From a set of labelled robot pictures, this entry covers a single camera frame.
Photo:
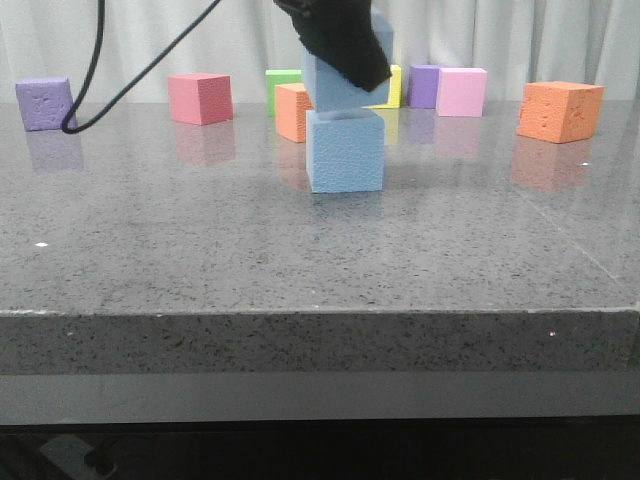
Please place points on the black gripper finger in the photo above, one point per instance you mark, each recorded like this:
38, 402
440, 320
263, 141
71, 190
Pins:
341, 34

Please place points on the light blue foam cube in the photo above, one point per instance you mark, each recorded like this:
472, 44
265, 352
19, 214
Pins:
345, 151
329, 90

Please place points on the yellow foam cube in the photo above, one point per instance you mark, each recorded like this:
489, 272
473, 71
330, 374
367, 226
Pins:
393, 88

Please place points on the green foam cube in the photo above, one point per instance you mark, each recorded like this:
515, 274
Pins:
274, 77

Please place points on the smooth orange foam cube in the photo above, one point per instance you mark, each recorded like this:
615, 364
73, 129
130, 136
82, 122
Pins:
292, 101

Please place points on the right purple foam cube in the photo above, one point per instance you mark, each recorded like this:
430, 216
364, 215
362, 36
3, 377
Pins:
423, 86

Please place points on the purple foam cube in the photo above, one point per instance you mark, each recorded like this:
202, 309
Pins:
423, 86
43, 102

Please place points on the light pink foam cube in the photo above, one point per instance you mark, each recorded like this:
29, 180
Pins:
461, 92

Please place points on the red-pink foam cube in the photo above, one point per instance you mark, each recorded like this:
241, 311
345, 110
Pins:
200, 98

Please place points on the grey curtain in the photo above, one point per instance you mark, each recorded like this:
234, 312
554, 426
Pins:
516, 42

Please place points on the dented orange foam cube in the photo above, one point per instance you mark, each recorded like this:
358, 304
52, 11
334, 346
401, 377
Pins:
560, 112

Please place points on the left purple foam cube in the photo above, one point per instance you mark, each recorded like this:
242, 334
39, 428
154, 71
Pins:
43, 102

